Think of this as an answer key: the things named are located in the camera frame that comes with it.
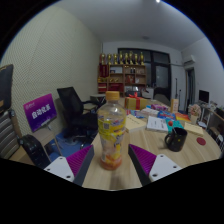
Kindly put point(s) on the black mug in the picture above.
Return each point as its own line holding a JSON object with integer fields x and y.
{"x": 178, "y": 140}

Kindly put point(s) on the yellow gift box red ribbon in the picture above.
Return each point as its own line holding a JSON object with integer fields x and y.
{"x": 131, "y": 103}

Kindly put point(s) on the dark glass double door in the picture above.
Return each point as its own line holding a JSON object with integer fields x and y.
{"x": 161, "y": 73}

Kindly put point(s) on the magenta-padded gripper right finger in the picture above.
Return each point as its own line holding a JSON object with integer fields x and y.
{"x": 165, "y": 166}

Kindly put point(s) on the flat round red coaster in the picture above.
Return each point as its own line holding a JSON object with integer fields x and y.
{"x": 201, "y": 141}

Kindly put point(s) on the black office chair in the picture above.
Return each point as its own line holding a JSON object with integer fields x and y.
{"x": 71, "y": 106}

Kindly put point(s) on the pale yellow notebook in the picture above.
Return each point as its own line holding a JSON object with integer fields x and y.
{"x": 193, "y": 128}
{"x": 135, "y": 123}

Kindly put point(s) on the pink flower bouquet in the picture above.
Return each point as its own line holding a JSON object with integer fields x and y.
{"x": 195, "y": 110}

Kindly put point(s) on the purple sign board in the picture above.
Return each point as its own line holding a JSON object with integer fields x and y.
{"x": 39, "y": 111}

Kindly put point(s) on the wooden shelf unit with trophies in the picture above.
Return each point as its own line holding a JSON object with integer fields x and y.
{"x": 121, "y": 78}

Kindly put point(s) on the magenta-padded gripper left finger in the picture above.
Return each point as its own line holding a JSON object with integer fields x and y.
{"x": 58, "y": 166}

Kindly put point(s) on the white book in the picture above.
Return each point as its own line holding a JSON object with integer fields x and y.
{"x": 156, "y": 124}

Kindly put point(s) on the grey striped chair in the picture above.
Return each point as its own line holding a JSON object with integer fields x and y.
{"x": 6, "y": 133}

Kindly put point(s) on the orange book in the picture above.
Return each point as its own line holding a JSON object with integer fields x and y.
{"x": 183, "y": 117}

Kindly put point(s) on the pink box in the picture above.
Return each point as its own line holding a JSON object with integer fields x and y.
{"x": 159, "y": 107}

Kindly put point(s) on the red-tipped white stick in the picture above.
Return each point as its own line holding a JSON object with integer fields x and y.
{"x": 170, "y": 123}

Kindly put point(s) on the black computer monitor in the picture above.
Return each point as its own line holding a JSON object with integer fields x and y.
{"x": 204, "y": 96}

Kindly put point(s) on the white wall air conditioner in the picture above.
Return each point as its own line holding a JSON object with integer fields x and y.
{"x": 189, "y": 60}

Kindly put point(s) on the large blue picture book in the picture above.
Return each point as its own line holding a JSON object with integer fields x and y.
{"x": 166, "y": 115}

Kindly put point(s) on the wooden side desk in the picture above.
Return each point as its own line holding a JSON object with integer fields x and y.
{"x": 213, "y": 114}

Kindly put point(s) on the black tripod stand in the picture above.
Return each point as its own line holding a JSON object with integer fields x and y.
{"x": 177, "y": 88}

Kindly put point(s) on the yellow-capped clear drink bottle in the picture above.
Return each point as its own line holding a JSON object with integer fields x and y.
{"x": 111, "y": 133}

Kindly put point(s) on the orange carton box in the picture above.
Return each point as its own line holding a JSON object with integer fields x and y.
{"x": 174, "y": 105}

